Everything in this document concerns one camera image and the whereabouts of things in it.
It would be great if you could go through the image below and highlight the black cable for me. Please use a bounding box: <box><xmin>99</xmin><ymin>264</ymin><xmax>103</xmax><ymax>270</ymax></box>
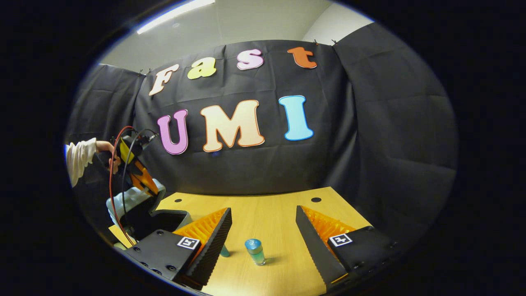
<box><xmin>122</xmin><ymin>128</ymin><xmax>159</xmax><ymax>231</ymax></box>

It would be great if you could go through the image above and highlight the blue capped green bottle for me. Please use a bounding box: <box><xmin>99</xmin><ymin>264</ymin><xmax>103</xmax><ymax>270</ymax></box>
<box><xmin>245</xmin><ymin>238</ymin><xmax>267</xmax><ymax>266</ymax></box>

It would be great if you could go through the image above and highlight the red cable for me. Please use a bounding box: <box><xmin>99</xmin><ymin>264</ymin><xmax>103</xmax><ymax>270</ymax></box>
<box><xmin>108</xmin><ymin>125</ymin><xmax>138</xmax><ymax>247</ymax></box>

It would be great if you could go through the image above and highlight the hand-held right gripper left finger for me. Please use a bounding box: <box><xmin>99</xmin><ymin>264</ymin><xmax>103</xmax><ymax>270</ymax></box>
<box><xmin>122</xmin><ymin>207</ymin><xmax>233</xmax><ymax>287</ymax></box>

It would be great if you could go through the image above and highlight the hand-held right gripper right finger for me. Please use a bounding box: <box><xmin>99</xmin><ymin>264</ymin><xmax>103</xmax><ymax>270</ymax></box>
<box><xmin>295</xmin><ymin>205</ymin><xmax>401</xmax><ymax>291</ymax></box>

